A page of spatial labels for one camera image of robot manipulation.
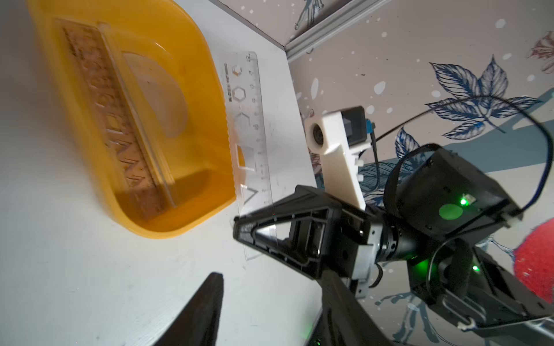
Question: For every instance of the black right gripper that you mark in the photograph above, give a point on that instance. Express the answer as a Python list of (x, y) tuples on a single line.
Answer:
[(310, 230)]

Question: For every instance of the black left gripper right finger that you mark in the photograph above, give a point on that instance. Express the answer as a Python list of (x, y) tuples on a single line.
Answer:
[(343, 320)]

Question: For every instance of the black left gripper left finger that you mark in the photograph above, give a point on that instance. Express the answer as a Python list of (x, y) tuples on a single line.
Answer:
[(198, 322)]

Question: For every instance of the yellow plastic storage box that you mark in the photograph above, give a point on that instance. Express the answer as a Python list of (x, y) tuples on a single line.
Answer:
[(144, 100)]

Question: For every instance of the clear short stencil ruler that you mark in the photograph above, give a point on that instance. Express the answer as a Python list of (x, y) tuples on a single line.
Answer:
[(246, 131)]

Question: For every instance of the pink long stencil ruler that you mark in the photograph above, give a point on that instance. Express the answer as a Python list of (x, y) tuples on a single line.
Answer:
[(91, 54)]

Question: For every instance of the clear long stencil ruler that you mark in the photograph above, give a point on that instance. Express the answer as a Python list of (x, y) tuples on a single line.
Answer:
[(132, 93)]

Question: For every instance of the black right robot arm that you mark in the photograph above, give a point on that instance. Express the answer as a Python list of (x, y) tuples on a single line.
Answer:
[(433, 221)]

